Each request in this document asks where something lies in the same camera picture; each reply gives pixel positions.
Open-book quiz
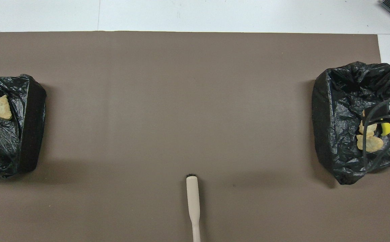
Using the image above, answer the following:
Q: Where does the pale bread lump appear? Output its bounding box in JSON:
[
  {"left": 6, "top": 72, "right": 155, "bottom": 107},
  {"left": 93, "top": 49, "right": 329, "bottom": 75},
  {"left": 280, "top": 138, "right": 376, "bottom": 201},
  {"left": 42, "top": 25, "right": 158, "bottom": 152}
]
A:
[{"left": 356, "top": 134, "right": 384, "bottom": 153}]

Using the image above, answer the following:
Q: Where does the beige hand brush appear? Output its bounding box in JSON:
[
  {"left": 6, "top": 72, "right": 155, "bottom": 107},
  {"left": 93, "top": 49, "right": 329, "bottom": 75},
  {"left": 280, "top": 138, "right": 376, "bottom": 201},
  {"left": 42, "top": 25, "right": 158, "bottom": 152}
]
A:
[{"left": 186, "top": 174, "right": 201, "bottom": 242}]

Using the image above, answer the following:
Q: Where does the black bag lined bin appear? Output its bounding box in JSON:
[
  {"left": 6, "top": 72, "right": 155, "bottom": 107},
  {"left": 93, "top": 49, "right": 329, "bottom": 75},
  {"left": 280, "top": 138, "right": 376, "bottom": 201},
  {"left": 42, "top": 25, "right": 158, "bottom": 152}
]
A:
[
  {"left": 0, "top": 74, "right": 47, "bottom": 178},
  {"left": 311, "top": 61, "right": 390, "bottom": 185}
]

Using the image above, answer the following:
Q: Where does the brown table mat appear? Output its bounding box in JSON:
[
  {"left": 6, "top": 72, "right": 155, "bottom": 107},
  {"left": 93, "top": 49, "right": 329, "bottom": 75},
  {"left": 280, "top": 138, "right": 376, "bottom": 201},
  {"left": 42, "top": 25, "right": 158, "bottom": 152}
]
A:
[{"left": 0, "top": 31, "right": 390, "bottom": 242}]

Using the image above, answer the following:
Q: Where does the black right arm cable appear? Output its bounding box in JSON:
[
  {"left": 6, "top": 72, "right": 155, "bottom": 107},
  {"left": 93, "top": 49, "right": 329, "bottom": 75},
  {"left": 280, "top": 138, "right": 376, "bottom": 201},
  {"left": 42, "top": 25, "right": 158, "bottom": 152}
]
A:
[{"left": 362, "top": 96, "right": 390, "bottom": 172}]

